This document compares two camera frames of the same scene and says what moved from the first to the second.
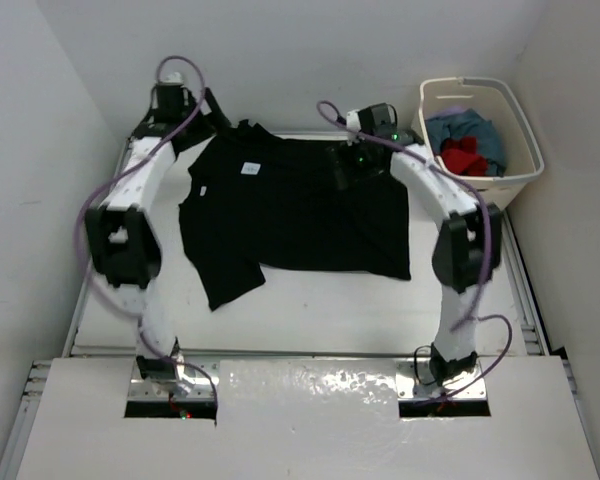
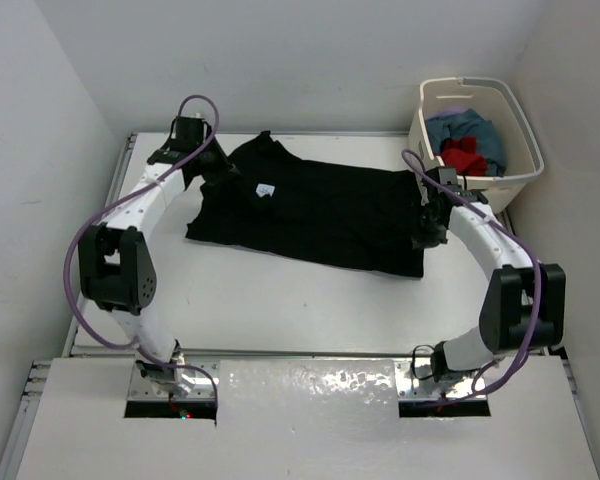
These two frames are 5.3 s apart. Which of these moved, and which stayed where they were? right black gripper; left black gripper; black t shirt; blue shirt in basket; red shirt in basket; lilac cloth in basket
Moved: black t shirt; right black gripper; left black gripper
Stayed: lilac cloth in basket; red shirt in basket; blue shirt in basket
